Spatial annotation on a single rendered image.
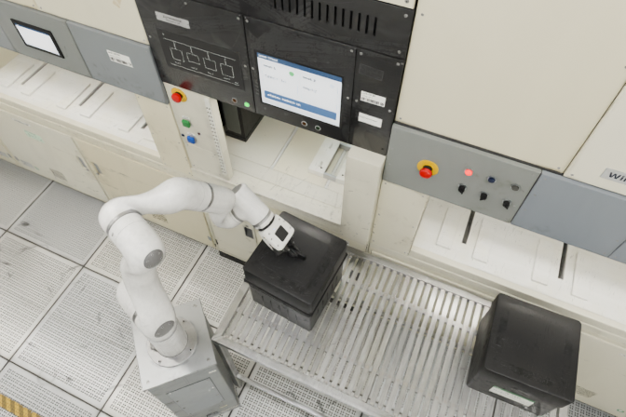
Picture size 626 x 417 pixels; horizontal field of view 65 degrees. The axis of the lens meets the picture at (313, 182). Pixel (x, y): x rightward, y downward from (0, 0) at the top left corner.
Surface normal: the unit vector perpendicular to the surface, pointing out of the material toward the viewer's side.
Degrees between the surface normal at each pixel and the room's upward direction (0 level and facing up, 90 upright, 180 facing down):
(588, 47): 90
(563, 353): 0
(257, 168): 0
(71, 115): 0
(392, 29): 90
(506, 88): 90
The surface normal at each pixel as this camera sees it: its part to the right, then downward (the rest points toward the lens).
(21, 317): 0.00, -0.58
